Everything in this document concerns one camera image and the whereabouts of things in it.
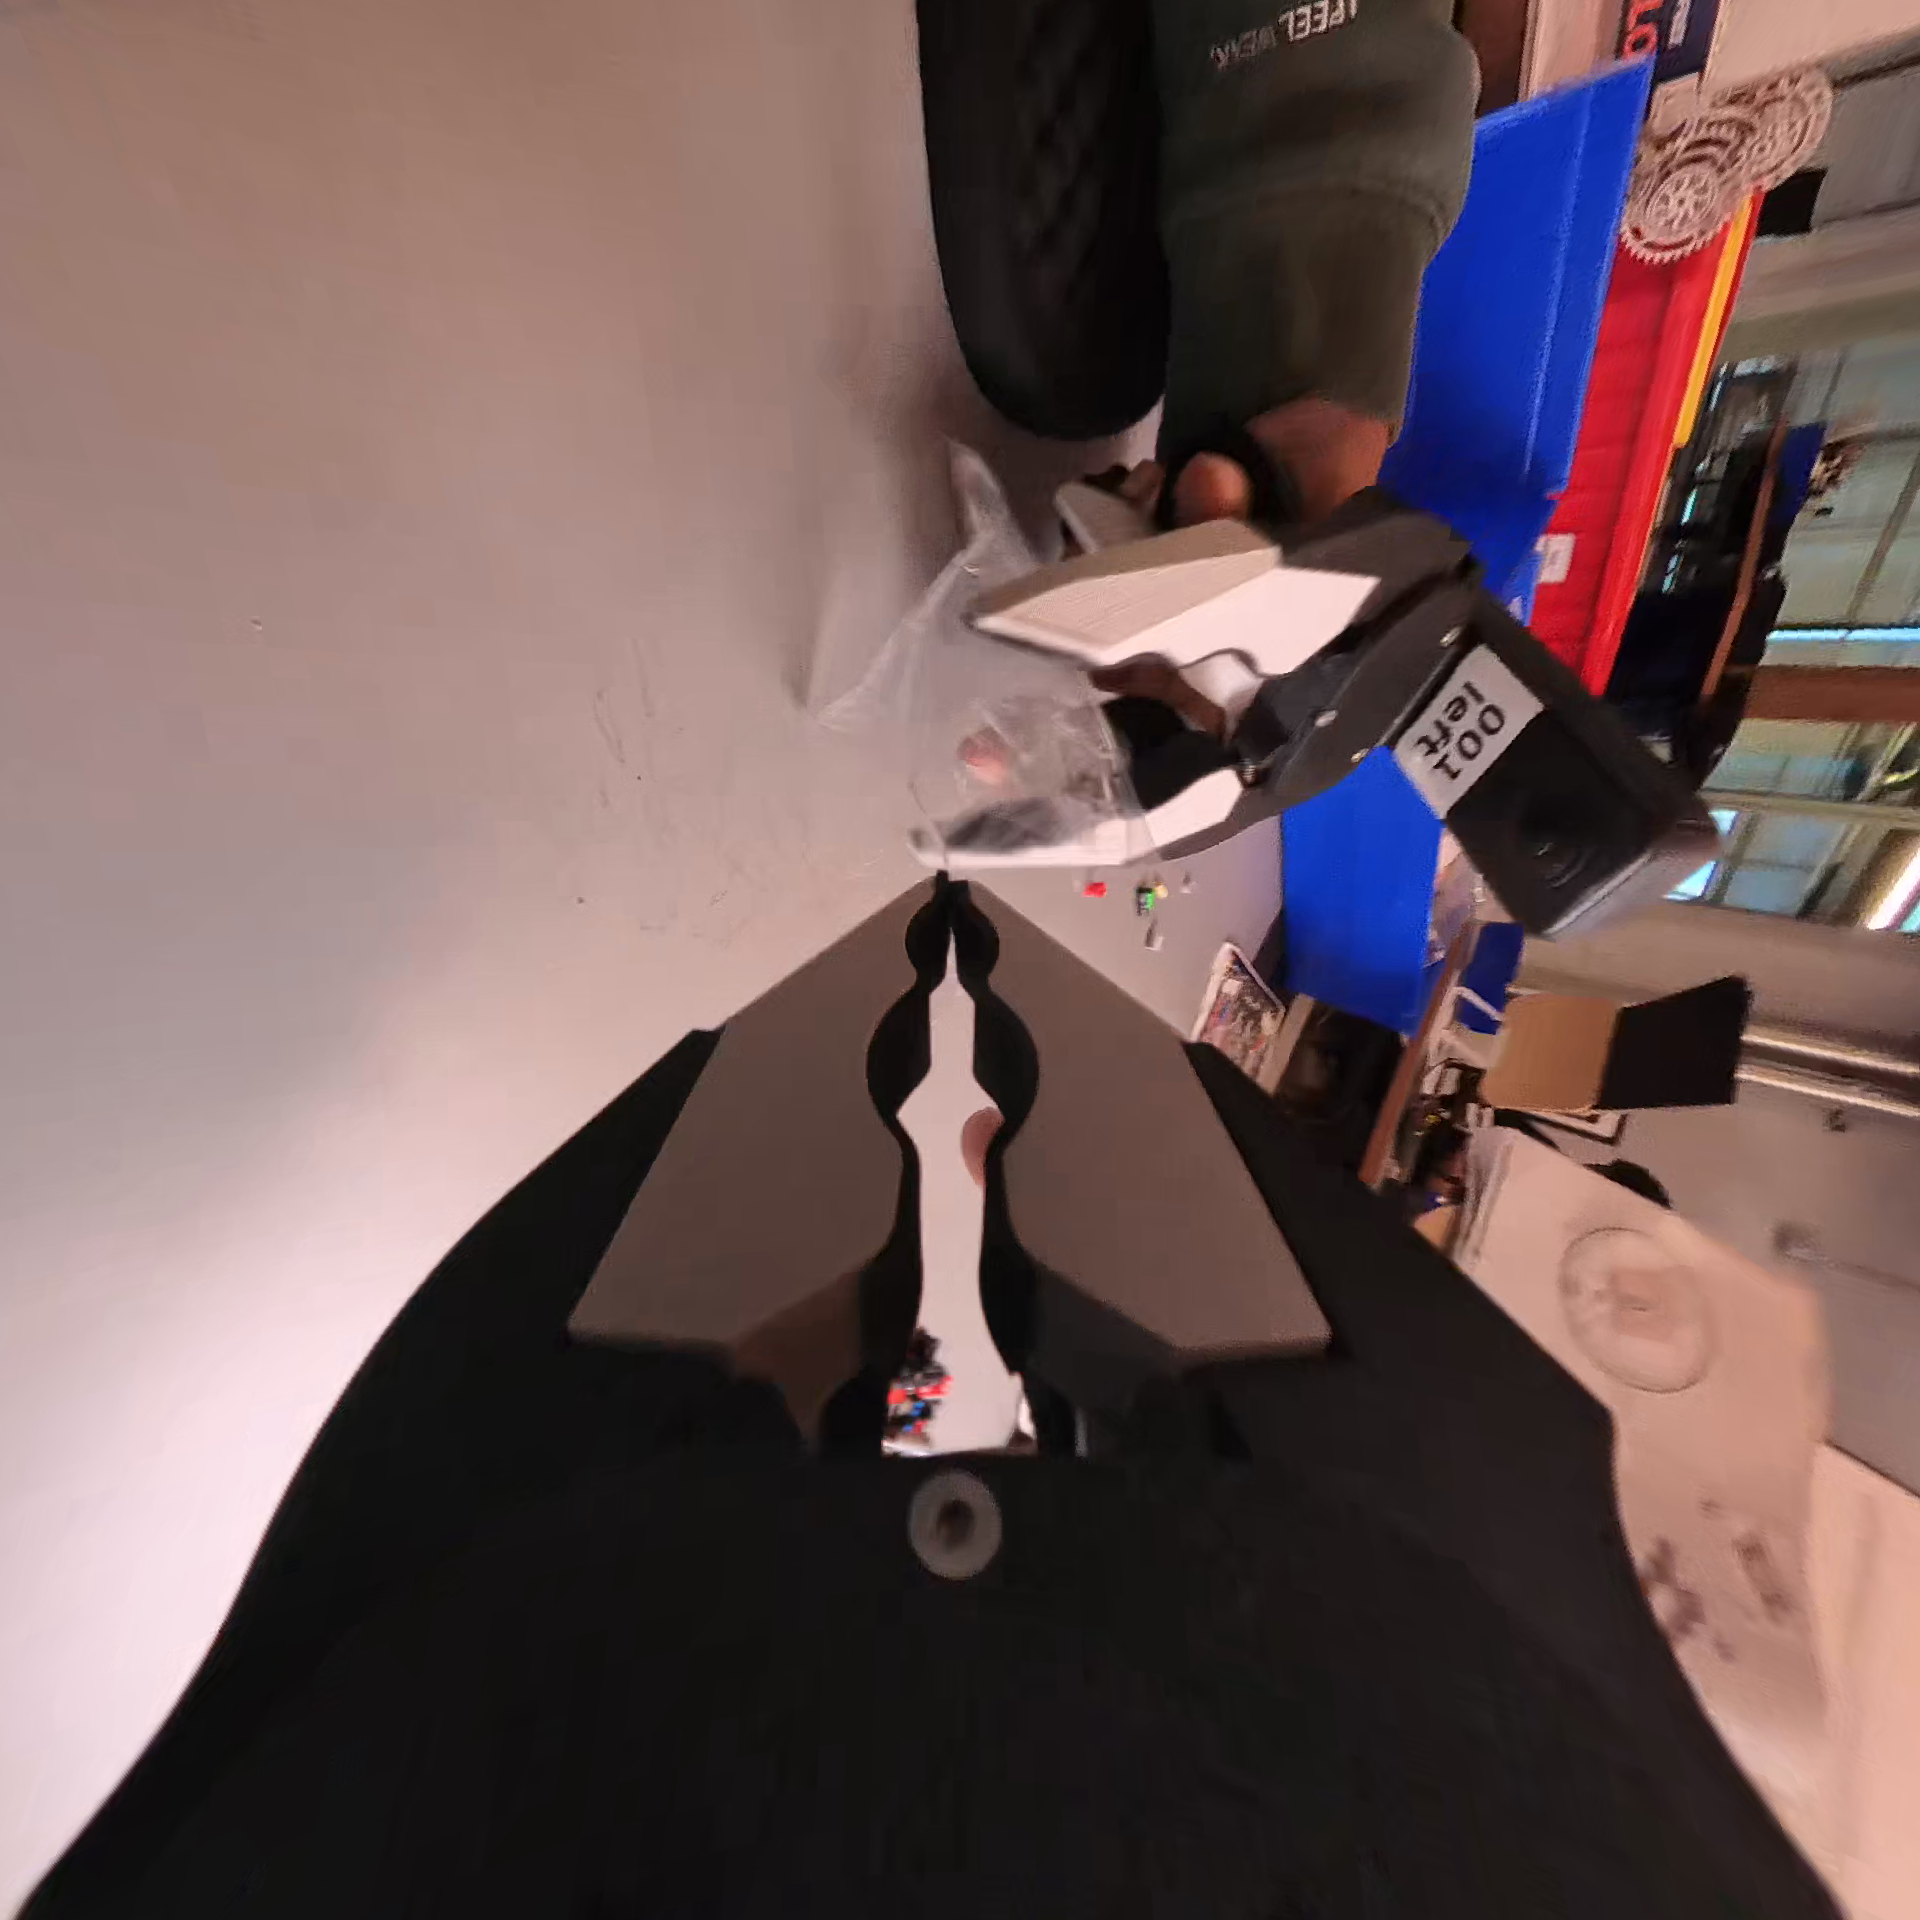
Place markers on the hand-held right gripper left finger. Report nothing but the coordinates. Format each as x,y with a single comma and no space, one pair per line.
750,1184

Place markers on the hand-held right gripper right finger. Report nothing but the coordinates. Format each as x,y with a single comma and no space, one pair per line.
1155,1200

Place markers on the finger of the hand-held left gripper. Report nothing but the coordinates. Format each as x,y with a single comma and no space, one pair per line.
1201,819
1171,599

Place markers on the small clear bag lego pieces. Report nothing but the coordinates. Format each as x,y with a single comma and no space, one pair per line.
931,674

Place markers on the person's left hand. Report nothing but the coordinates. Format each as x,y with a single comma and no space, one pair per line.
1328,451

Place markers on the shiny sticker sheet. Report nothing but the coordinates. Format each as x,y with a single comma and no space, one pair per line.
1243,1012

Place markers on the red storage bin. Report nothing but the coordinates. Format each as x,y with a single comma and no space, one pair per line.
1635,451

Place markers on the blue storage bin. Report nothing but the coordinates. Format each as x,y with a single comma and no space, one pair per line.
1501,300

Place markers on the brown and black box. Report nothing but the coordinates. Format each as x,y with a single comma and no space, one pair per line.
1559,1049

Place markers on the metal pole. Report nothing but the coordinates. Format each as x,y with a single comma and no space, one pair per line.
1829,1049

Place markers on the white gear ornament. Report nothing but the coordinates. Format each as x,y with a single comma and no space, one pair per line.
1711,164

